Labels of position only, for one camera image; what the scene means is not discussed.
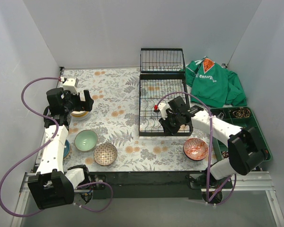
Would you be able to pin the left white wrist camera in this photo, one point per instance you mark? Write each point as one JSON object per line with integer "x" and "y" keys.
{"x": 70, "y": 84}

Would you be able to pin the black wire dish rack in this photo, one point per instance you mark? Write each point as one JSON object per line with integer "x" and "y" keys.
{"x": 162, "y": 74}

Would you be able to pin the green compartment tray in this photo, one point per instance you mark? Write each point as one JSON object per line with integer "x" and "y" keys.
{"x": 242, "y": 117}

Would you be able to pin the brown patterned bowl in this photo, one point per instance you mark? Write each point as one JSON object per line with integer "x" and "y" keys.
{"x": 105, "y": 154}

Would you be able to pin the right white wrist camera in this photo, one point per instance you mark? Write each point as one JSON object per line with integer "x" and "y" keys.
{"x": 162, "y": 108}

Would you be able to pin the cream bowl with yellow stripe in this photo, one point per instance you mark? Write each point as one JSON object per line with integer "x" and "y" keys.
{"x": 80, "y": 117}

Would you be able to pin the cream ceramic bowl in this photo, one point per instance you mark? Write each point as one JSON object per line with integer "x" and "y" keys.
{"x": 79, "y": 112}

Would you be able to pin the orange patterned bowl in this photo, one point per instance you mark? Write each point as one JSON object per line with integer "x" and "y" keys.
{"x": 195, "y": 149}

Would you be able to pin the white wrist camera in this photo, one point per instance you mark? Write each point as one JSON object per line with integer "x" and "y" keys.
{"x": 70, "y": 84}
{"x": 162, "y": 108}

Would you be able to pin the aluminium front rail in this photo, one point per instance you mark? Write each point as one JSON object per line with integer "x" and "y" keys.
{"x": 254, "y": 181}

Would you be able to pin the green shirt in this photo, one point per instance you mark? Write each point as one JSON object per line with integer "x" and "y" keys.
{"x": 214, "y": 85}

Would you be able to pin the floral patterned table mat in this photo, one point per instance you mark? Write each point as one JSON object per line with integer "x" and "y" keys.
{"x": 115, "y": 120}

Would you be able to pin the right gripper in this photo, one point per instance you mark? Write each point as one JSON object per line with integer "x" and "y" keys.
{"x": 169, "y": 123}

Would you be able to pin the mint green bowl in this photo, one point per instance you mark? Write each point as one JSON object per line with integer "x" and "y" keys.
{"x": 85, "y": 140}

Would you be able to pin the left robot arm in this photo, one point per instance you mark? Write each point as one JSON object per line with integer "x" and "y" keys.
{"x": 51, "y": 186}

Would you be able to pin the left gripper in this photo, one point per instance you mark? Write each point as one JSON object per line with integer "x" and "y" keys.
{"x": 84, "y": 103}

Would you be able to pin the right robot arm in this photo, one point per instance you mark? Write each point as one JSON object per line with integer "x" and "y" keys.
{"x": 246, "y": 150}

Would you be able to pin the blue bowl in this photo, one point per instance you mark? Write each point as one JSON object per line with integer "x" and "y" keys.
{"x": 67, "y": 149}

